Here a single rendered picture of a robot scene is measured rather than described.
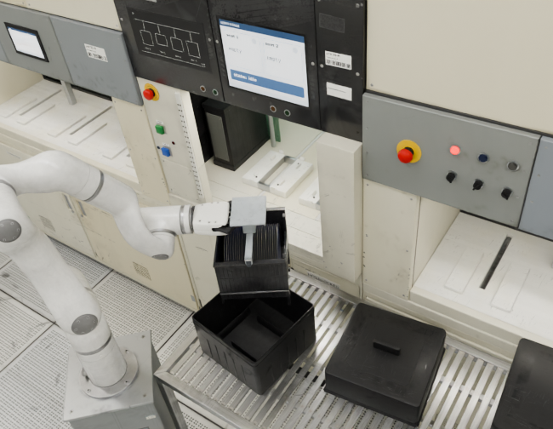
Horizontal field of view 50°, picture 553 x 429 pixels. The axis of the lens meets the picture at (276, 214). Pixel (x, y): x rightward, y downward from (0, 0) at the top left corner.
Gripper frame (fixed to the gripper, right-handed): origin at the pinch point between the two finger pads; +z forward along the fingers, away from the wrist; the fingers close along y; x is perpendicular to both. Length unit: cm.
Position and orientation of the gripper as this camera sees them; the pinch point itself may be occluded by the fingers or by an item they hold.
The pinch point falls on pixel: (247, 215)
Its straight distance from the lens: 167.3
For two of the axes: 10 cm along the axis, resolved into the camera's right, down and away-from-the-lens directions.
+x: -0.8, -7.4, -6.7
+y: -0.1, 6.7, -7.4
